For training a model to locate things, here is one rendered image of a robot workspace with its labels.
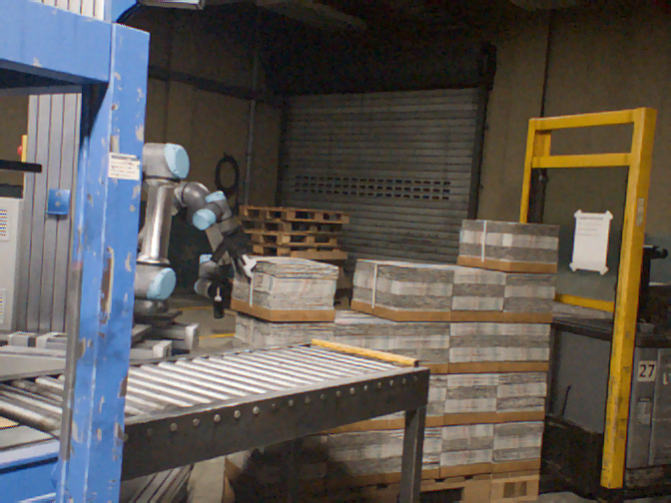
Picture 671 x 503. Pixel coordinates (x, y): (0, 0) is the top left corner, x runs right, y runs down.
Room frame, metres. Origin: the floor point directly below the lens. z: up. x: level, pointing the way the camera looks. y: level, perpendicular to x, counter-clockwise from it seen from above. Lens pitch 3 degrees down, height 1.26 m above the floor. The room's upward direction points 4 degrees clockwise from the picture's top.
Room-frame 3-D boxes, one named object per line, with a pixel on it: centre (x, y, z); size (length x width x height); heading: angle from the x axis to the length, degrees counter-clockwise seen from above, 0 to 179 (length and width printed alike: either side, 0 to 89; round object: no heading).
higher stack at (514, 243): (4.02, -0.86, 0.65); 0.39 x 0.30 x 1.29; 29
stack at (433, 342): (3.67, -0.23, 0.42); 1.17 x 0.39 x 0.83; 119
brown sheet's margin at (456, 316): (3.87, -0.60, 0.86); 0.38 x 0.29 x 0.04; 29
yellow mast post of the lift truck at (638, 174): (3.94, -1.40, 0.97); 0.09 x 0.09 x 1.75; 29
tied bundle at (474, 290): (3.87, -0.60, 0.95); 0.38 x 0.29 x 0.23; 29
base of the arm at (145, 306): (3.38, 0.70, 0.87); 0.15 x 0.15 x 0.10
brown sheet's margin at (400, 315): (3.73, -0.35, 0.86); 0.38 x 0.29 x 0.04; 29
